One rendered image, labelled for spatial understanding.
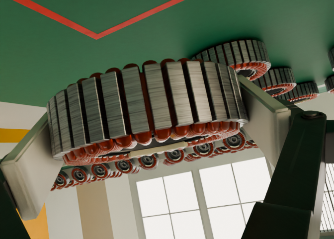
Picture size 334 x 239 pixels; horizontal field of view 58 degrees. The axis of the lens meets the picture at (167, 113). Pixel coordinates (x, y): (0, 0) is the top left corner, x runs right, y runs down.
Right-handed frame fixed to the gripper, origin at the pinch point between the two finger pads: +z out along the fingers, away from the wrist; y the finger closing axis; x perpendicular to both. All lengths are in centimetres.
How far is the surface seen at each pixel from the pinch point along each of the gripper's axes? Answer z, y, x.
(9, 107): 29.4, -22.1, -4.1
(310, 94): 49, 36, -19
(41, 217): 262, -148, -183
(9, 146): 77, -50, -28
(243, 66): 19.3, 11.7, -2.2
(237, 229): 494, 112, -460
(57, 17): 10.3, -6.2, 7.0
